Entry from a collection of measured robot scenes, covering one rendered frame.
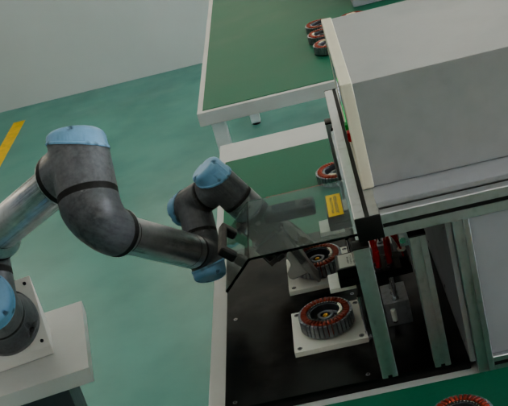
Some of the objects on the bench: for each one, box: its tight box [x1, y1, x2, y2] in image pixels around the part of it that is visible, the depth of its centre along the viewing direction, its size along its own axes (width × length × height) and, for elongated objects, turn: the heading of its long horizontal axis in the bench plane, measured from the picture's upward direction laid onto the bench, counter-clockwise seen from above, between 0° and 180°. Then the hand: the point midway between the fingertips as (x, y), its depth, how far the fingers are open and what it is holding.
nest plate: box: [291, 300, 369, 358], centre depth 208 cm, size 15×15×1 cm
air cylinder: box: [380, 281, 414, 327], centre depth 206 cm, size 5×8×6 cm
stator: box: [298, 296, 355, 339], centre depth 207 cm, size 11×11×4 cm
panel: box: [424, 222, 476, 362], centre depth 210 cm, size 1×66×30 cm, turn 28°
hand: (320, 263), depth 229 cm, fingers open, 14 cm apart
